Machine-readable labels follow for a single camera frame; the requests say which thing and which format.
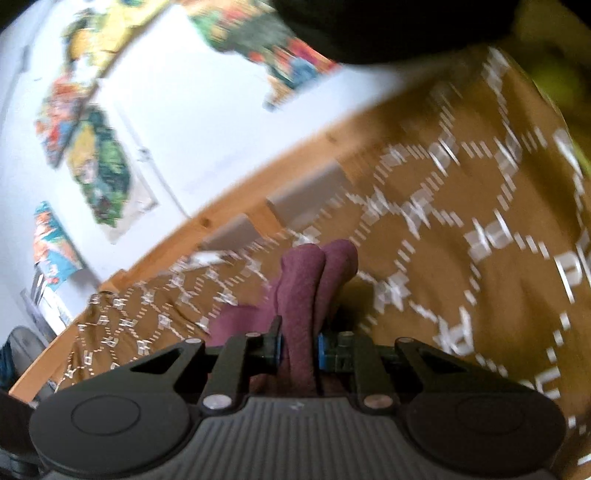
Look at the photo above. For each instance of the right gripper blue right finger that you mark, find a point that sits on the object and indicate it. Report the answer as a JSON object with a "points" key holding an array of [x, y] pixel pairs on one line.
{"points": [[351, 364]]}

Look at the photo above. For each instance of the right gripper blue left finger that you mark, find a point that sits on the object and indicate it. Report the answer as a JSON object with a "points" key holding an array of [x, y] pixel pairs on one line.
{"points": [[230, 367]]}

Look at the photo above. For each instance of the maroon long-sleeve top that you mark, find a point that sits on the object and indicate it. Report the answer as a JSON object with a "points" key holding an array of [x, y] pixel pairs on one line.
{"points": [[304, 296]]}

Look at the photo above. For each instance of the brown patterned PF blanket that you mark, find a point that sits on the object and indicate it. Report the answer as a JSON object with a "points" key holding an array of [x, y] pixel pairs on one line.
{"points": [[517, 407]]}

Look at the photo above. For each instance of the curled anime girl poster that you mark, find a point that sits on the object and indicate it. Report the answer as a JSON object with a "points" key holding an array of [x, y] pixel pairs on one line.
{"points": [[53, 251]]}

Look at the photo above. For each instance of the anime boy poster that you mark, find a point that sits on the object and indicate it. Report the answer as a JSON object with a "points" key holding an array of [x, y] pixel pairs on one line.
{"points": [[113, 189]]}

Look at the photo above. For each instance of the top edge cartoon poster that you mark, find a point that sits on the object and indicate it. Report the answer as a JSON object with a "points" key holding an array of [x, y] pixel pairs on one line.
{"points": [[59, 113]]}

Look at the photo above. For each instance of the colourful landscape poster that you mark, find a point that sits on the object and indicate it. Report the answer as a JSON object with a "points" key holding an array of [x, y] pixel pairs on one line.
{"points": [[254, 30]]}

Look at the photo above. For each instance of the wooden bed frame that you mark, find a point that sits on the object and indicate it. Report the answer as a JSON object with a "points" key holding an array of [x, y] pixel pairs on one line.
{"points": [[357, 180]]}

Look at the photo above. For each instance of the white wall conduit pipe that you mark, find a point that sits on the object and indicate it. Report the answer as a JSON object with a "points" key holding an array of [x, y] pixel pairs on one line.
{"points": [[147, 168]]}

